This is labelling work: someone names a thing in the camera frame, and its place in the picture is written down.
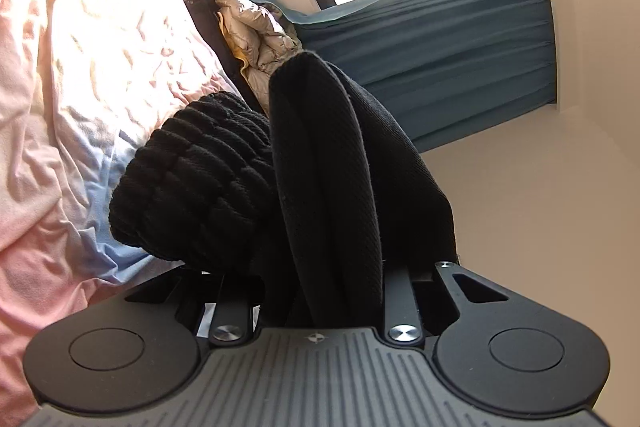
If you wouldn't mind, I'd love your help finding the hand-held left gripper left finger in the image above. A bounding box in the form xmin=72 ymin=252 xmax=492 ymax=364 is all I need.
xmin=125 ymin=267 xmax=262 ymax=348

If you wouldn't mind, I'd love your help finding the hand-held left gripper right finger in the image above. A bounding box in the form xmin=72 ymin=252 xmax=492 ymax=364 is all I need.
xmin=384 ymin=260 xmax=507 ymax=346

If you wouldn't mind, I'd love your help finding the pastel bed sheet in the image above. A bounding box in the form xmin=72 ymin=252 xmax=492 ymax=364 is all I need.
xmin=0 ymin=0 xmax=246 ymax=410

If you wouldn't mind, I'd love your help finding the beige puffer jacket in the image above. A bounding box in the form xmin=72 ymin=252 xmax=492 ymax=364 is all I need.
xmin=215 ymin=0 xmax=304 ymax=110

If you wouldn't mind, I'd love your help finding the black sweatshirt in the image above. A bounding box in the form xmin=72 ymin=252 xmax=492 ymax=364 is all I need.
xmin=109 ymin=50 xmax=458 ymax=328

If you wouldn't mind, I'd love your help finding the wide teal curtain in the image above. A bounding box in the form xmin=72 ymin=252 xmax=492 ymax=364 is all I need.
xmin=219 ymin=0 xmax=559 ymax=154

